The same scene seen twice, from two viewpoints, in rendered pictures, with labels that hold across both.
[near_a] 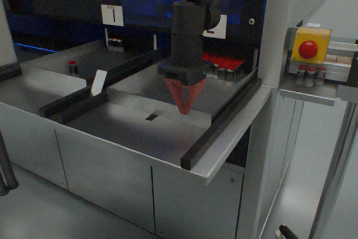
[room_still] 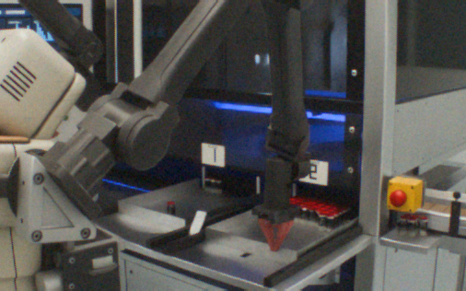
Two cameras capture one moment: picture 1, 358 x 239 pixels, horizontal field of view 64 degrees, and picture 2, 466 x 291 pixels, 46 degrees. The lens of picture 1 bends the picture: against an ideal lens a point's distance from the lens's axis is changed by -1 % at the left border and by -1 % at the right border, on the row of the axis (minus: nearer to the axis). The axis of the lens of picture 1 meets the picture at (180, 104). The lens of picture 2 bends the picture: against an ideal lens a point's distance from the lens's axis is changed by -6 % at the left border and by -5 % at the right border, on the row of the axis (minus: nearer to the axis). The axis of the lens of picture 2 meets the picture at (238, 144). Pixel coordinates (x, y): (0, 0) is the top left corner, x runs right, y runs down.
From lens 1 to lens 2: 74 cm
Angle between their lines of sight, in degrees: 18
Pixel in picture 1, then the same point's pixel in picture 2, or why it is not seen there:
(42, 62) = (137, 202)
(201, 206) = not seen: outside the picture
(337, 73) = (440, 223)
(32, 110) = (137, 242)
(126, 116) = (222, 252)
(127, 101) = (224, 240)
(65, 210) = not seen: outside the picture
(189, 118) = (279, 256)
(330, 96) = (425, 245)
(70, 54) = (163, 194)
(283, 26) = (378, 176)
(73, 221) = not seen: outside the picture
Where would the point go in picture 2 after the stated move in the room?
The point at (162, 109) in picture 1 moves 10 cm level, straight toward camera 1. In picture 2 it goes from (255, 248) to (252, 265)
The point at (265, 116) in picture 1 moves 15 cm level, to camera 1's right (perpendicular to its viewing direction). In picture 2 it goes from (368, 267) to (425, 268)
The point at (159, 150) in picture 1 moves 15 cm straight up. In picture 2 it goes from (248, 276) to (249, 207)
